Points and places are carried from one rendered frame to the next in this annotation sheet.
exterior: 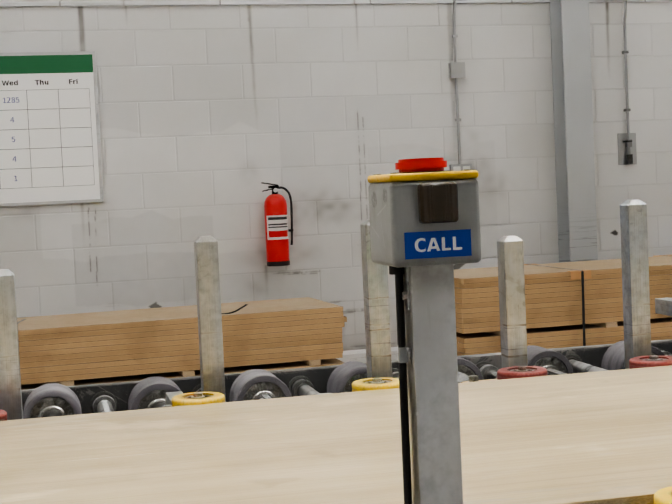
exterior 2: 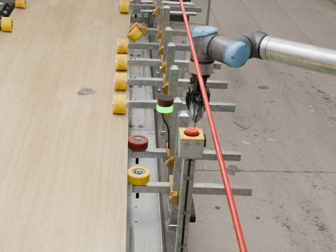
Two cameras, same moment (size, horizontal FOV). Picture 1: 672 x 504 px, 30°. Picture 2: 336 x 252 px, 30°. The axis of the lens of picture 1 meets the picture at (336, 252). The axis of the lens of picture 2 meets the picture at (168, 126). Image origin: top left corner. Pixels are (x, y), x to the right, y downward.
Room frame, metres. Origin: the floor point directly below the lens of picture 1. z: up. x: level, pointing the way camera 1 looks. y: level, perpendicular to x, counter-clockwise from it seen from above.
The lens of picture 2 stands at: (0.81, 1.57, 2.05)
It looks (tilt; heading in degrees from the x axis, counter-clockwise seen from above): 26 degrees down; 278
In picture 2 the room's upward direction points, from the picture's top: 4 degrees clockwise
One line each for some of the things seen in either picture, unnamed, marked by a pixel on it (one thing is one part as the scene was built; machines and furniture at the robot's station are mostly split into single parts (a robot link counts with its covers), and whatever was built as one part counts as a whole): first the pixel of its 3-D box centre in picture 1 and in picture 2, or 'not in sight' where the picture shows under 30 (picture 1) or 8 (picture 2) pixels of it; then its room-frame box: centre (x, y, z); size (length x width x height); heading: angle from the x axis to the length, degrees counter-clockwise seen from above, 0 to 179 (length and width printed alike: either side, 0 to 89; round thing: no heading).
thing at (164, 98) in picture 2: not in sight; (163, 123); (1.13, -0.56, 1.00); 0.06 x 0.06 x 0.22; 13
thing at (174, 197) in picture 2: not in sight; (176, 190); (1.03, -0.34, 0.84); 0.13 x 0.06 x 0.05; 103
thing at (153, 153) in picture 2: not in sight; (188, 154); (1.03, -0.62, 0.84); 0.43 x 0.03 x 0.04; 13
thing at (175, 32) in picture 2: not in sight; (178, 32); (1.28, -1.85, 0.95); 0.36 x 0.03 x 0.03; 13
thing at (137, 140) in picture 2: not in sight; (137, 150); (1.23, -0.57, 0.85); 0.08 x 0.08 x 0.11
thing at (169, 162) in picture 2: not in sight; (172, 156); (1.09, -0.59, 0.85); 0.13 x 0.06 x 0.05; 103
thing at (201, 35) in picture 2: not in sight; (204, 44); (1.01, -0.59, 1.32); 0.10 x 0.09 x 0.12; 145
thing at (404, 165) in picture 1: (421, 169); (191, 132); (0.97, -0.07, 1.22); 0.04 x 0.04 x 0.02
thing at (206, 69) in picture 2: not in sight; (202, 66); (1.01, -0.59, 1.23); 0.10 x 0.09 x 0.05; 13
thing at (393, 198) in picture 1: (423, 222); (190, 144); (0.97, -0.07, 1.18); 0.07 x 0.07 x 0.08; 13
